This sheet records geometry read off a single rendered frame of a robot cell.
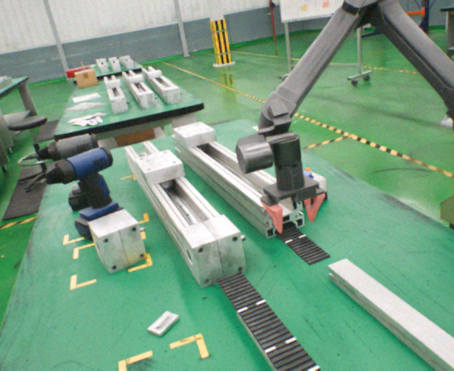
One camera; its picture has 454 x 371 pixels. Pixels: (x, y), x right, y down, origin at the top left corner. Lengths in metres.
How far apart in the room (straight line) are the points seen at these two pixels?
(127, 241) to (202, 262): 0.21
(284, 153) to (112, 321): 0.45
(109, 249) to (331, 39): 0.68
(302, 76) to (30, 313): 0.74
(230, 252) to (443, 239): 0.43
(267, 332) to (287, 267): 0.22
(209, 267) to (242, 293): 0.10
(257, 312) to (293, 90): 0.45
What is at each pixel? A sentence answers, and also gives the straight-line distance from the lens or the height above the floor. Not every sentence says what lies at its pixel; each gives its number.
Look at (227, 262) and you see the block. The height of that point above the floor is 0.82.
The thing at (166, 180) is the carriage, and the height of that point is 0.86.
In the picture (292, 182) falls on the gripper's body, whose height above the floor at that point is 0.93.
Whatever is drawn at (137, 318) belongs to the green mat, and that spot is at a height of 0.78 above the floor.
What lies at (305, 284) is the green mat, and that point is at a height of 0.78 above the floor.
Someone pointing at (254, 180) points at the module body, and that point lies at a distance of 1.13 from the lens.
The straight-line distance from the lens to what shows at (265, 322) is 0.69.
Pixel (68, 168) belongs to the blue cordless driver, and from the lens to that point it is 1.09.
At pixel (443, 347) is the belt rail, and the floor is 0.81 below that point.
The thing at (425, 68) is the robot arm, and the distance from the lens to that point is 1.08.
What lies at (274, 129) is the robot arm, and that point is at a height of 1.04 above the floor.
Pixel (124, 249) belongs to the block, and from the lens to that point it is 0.96.
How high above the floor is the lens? 1.27
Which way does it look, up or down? 22 degrees down
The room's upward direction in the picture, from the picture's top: 10 degrees counter-clockwise
